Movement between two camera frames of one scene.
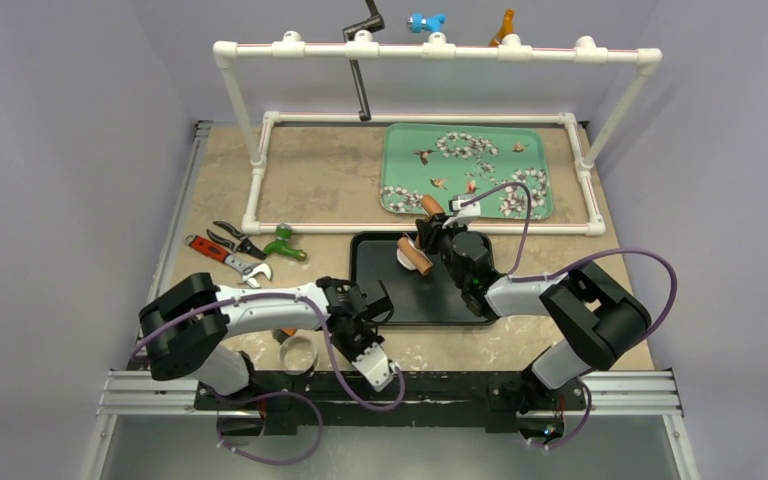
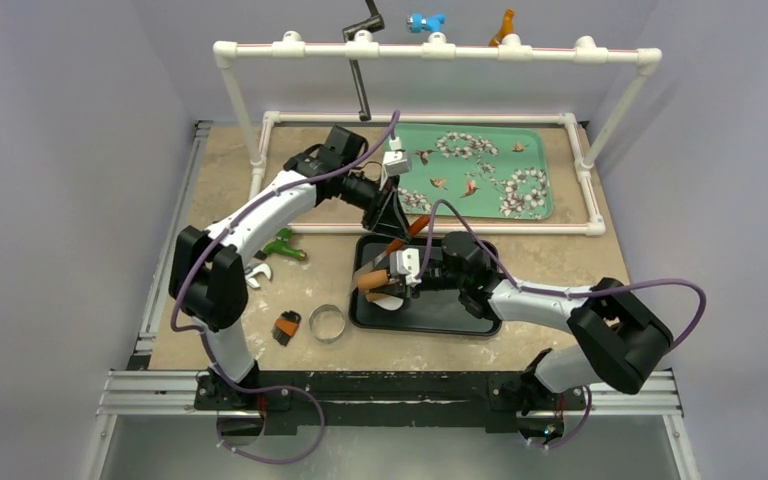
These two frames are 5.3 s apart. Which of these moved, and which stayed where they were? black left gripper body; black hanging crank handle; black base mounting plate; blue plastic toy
Moved: black left gripper body
Stayed: blue plastic toy; black hanging crank handle; black base mounting plate
